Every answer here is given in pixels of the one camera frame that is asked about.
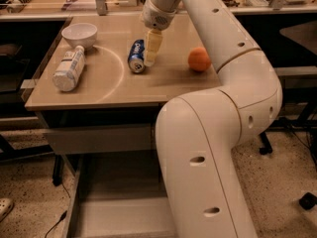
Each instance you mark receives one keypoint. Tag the clear plastic water bottle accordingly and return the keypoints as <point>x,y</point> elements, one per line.
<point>68,72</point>

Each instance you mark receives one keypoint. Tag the black spring tool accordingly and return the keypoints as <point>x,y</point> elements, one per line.
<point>16,6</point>

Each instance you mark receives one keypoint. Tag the grey drawer cabinet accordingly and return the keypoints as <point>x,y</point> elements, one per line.
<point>112,109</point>

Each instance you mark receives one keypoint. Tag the white shoe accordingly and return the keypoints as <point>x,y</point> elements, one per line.
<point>6,206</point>

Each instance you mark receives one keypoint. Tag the open middle drawer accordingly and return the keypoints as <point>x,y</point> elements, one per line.
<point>119,195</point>

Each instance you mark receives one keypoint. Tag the blue pepsi can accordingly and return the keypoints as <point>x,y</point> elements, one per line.
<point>136,57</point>

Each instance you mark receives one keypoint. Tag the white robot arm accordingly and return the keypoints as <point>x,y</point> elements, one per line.
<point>196,131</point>

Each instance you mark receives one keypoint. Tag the orange fruit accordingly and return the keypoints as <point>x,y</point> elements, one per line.
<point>199,60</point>

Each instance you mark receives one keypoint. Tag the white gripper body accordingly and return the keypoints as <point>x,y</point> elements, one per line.
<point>155,16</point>

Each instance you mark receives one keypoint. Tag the black table leg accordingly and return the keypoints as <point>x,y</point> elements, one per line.
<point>266,148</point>

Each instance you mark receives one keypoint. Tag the white bowl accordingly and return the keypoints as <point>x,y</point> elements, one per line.
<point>80,34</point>

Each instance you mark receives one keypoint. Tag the black caster wheel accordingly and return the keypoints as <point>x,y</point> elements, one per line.
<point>308,201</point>

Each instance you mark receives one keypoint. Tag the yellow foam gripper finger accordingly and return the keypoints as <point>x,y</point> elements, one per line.
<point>152,44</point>

